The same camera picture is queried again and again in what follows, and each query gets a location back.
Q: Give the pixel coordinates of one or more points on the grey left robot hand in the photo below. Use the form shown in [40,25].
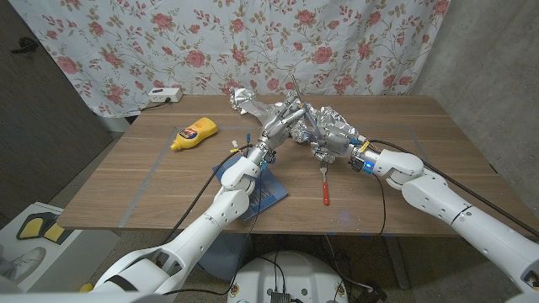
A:
[273,130]

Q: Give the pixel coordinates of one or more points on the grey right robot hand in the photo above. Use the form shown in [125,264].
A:
[339,141]

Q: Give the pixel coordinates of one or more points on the aluminum foil sheet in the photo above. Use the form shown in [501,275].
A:
[246,105]

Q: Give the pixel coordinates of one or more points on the blue notebook with gold lettering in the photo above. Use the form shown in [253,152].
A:
[273,191]

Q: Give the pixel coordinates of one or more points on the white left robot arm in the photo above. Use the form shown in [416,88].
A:
[198,231]

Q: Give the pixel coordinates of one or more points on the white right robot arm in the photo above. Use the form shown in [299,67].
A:
[463,219]

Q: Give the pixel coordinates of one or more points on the yellow mustard bottle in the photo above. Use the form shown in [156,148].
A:
[193,134]

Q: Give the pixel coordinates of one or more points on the floral backdrop cloth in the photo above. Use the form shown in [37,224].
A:
[210,42]

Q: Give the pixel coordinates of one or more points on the white power strip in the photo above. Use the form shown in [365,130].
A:
[164,94]

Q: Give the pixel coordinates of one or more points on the blue-grey stool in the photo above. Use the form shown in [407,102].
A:
[223,252]

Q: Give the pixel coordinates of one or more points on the grey table leg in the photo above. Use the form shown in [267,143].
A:
[396,263]

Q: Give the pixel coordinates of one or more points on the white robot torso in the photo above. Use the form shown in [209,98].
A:
[286,273]

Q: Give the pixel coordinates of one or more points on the black device on floor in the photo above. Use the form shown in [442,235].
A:
[370,294]

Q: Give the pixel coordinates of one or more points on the white floor board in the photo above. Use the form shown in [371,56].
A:
[84,248]

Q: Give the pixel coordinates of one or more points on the small yellow floor object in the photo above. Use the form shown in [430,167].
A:
[86,288]

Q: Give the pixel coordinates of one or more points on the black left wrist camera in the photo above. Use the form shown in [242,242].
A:
[268,160]

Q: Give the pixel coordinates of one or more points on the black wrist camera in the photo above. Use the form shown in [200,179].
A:
[268,160]
[358,165]

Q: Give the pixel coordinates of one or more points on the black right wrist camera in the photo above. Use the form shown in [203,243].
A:
[358,165]

